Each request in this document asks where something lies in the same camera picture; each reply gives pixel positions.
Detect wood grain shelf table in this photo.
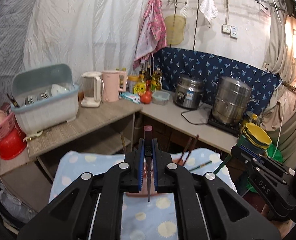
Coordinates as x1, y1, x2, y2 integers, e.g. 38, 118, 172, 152
25, 99, 144, 178

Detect white electric kettle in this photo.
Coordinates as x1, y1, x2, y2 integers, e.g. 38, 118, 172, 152
80, 71, 103, 108

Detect pink electric kettle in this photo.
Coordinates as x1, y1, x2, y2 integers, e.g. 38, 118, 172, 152
102, 69, 128, 103

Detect maroon chopstick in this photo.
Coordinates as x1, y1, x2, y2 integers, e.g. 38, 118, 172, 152
182, 134, 200, 167
178, 137, 192, 165

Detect grey counter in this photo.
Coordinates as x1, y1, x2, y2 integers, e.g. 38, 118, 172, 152
140, 90, 242, 155

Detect low grey cabinet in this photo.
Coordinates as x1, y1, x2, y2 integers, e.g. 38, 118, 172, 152
0, 150, 54, 214

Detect white hanging sheet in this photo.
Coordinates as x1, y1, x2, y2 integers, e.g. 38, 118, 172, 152
23, 0, 155, 93

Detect steel steamer pot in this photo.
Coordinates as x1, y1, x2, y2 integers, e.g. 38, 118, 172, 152
211, 76, 253, 127

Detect grey patterned sheet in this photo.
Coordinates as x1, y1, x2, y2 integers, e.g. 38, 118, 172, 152
0, 0, 46, 115

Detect pink plastic basket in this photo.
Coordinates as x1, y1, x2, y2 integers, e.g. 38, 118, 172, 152
0, 109, 16, 141

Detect clear food container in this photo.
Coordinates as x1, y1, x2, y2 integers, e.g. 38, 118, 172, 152
152, 90, 170, 106

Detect black power cable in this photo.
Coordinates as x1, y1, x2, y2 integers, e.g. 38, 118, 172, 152
180, 104, 213, 125

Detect pink perforated utensil holder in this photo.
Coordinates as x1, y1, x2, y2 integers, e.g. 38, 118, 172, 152
124, 152, 188, 198

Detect cooking oil bottle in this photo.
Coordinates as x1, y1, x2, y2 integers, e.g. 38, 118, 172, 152
152, 67, 163, 92

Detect small steel pot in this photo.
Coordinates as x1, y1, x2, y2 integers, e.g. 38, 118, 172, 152
246, 111, 263, 127

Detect white dish drainer box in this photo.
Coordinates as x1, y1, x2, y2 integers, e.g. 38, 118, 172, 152
10, 63, 80, 135

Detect white coiled cord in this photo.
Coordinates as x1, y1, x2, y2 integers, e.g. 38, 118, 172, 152
23, 129, 44, 142

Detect blue wipes packet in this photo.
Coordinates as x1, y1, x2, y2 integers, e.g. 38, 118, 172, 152
120, 92, 141, 105

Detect green plastic bag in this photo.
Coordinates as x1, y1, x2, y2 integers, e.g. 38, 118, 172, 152
265, 144, 284, 163

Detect yellow seasoning packet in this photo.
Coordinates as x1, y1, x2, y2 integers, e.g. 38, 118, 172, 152
134, 84, 147, 96

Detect brown chopstick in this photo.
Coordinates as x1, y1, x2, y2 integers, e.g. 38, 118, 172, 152
143, 125, 153, 203

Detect grey plastic bag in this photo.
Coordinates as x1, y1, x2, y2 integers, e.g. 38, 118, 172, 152
0, 185, 38, 224

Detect black induction cooker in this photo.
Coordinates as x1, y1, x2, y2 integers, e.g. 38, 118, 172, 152
207, 116, 242, 135

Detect steel rice cooker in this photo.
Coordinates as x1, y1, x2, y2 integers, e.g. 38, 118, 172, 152
173, 74, 205, 110

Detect yellow cutting board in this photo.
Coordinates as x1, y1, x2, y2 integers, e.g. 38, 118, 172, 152
164, 14, 186, 47

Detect stack of yellow green bowls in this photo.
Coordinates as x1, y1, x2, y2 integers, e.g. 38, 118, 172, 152
241, 121, 273, 153

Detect row of white dishes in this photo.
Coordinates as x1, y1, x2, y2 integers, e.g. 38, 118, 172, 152
25, 84, 71, 105

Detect blue printed wall cloth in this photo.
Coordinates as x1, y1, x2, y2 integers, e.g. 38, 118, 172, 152
153, 46, 282, 120

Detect white hanging cord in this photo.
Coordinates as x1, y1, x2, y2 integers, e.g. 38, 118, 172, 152
275, 95, 289, 153

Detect beige curtain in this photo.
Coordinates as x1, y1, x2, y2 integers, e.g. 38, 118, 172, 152
262, 5, 296, 160

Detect blue printed tablecloth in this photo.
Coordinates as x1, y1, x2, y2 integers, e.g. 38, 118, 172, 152
48, 147, 239, 240

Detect red tomato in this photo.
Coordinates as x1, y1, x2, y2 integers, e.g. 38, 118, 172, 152
140, 91, 153, 104

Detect white plastic skimmer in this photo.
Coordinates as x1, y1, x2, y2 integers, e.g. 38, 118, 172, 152
179, 0, 195, 18

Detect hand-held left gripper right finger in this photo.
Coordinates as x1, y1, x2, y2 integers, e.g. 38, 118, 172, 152
152, 139, 282, 240

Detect white yellow tin can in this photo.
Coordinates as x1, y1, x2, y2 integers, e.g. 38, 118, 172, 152
127, 75, 140, 93

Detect pink floral apron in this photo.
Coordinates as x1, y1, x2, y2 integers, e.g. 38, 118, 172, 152
133, 0, 167, 69

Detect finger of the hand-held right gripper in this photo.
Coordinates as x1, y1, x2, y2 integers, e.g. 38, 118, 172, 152
239, 141, 272, 166
231, 145, 255, 173

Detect white towel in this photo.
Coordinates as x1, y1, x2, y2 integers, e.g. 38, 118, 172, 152
199, 0, 219, 28

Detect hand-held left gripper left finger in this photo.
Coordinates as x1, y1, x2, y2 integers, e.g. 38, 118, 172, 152
16, 138, 146, 240

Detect red plastic basin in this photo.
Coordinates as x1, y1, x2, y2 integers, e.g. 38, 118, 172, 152
0, 127, 27, 160

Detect dark sauce bottle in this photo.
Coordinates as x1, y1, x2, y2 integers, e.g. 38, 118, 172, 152
144, 65, 153, 92

